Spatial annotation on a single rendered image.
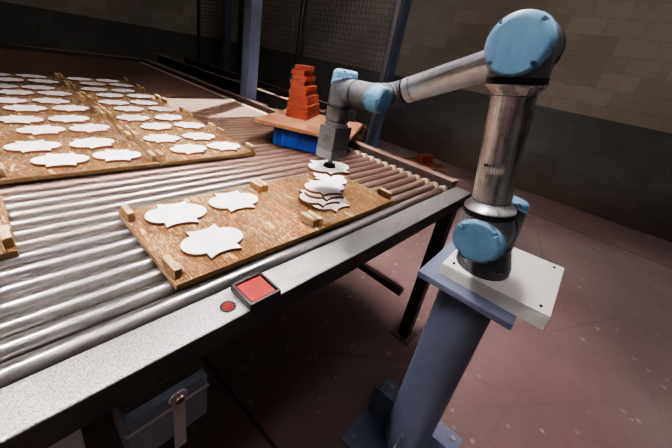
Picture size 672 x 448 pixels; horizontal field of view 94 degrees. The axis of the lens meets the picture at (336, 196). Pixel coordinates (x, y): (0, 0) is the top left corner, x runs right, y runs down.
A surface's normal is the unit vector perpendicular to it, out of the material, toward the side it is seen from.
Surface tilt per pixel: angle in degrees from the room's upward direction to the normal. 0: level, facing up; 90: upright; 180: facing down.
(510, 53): 86
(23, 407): 0
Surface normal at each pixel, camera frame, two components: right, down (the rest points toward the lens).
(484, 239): -0.65, 0.38
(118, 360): 0.17, -0.90
